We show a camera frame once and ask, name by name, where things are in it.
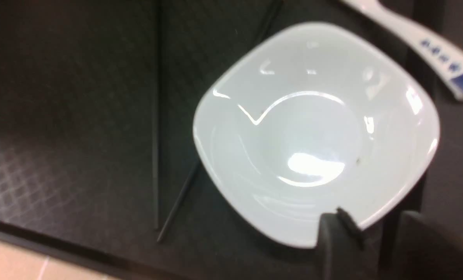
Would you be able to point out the black chopstick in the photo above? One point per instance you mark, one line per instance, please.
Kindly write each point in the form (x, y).
(268, 17)
(158, 11)

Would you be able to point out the white square side dish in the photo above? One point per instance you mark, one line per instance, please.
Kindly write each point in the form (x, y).
(313, 119)

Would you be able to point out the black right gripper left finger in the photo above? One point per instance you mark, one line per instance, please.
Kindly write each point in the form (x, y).
(344, 251)

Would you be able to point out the white spoon blue handle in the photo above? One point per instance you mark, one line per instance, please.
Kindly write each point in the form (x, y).
(443, 56)

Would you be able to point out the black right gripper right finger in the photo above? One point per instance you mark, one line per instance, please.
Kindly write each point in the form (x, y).
(424, 250)

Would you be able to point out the black serving tray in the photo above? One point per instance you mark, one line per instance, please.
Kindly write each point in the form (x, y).
(76, 85)

